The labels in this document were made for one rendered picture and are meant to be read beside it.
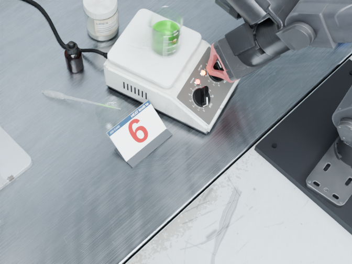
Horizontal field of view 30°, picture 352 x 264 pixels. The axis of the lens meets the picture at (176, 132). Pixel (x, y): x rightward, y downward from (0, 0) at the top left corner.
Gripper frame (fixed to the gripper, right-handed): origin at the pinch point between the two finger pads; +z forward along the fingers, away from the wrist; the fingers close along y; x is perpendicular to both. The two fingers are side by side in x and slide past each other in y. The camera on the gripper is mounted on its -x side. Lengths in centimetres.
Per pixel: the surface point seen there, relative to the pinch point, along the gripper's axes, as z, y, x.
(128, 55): 4.5, 12.0, -8.0
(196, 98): 1.0, 6.1, 3.1
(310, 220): -6.4, 2.2, 28.2
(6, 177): 15.1, 35.6, 0.8
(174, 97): 1.4, 9.6, 1.3
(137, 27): 5.2, 7.5, -11.7
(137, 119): 6.5, 14.6, 1.9
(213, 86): 1.4, 1.8, 2.6
